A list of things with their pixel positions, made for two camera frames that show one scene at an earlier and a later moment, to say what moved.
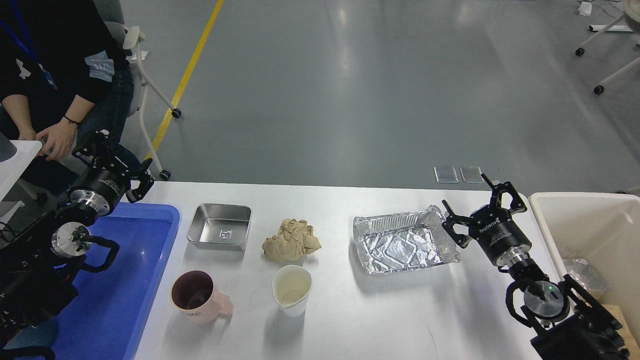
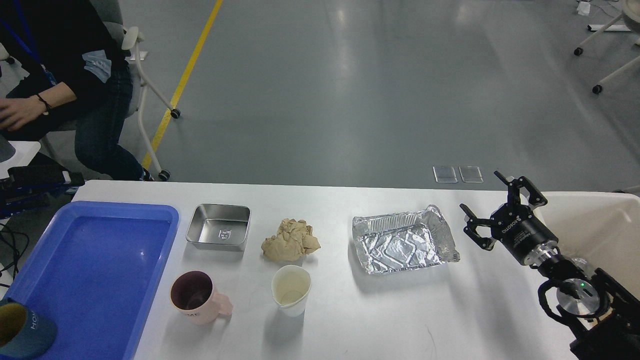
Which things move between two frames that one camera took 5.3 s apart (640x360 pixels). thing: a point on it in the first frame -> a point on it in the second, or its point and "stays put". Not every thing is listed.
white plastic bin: x=603 y=229 stays put
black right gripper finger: x=461 y=239 -> x=486 y=243
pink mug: x=194 y=295 stays put
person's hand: x=58 y=139 -> x=15 y=112
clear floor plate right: x=471 y=175 stays put
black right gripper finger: x=498 y=189 -> x=535 y=198
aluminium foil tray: x=391 y=242 stays put
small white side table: x=11 y=170 stays put
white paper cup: x=291 y=285 stays put
